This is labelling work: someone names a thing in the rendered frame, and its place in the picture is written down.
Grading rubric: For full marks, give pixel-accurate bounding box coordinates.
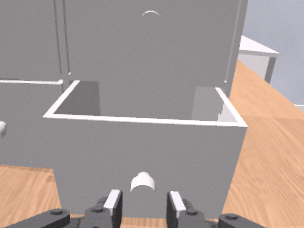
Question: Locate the grey chest of drawers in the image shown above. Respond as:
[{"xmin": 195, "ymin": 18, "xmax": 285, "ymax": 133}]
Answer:
[{"xmin": 0, "ymin": 0, "xmax": 248, "ymax": 169}]

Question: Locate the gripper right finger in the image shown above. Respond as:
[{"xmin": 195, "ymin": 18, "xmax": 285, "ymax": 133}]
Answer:
[{"xmin": 166, "ymin": 192, "xmax": 266, "ymax": 228}]

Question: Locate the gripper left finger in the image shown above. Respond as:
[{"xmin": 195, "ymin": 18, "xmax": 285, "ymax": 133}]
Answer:
[{"xmin": 4, "ymin": 190, "xmax": 123, "ymax": 228}]

